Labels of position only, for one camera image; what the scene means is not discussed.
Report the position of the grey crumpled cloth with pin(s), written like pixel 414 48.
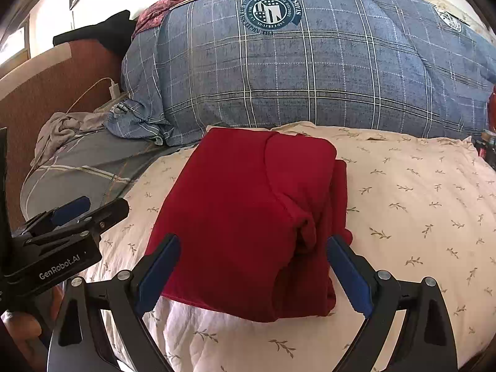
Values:
pixel 58 128

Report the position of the grey striped bedsheet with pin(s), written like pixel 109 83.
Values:
pixel 77 162

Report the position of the cream leaf-print cloth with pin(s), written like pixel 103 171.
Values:
pixel 407 201

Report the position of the maroon patterned cloth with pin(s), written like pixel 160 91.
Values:
pixel 155 11

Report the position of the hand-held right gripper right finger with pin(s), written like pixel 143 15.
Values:
pixel 348 279

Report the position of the person's left hand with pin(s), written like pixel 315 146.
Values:
pixel 17 333

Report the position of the black garment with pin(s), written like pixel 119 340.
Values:
pixel 100 31

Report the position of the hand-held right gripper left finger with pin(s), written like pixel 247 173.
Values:
pixel 159 271

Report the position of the brown headboard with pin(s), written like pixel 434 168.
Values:
pixel 35 85

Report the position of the window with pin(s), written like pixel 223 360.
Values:
pixel 13 42

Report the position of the red garment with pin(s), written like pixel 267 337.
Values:
pixel 232 201

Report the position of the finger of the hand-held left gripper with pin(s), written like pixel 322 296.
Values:
pixel 69 207
pixel 108 215

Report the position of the white charger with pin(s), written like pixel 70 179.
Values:
pixel 114 90

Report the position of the red object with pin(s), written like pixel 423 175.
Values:
pixel 492 108

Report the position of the blue plaid duvet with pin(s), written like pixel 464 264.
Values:
pixel 310 66

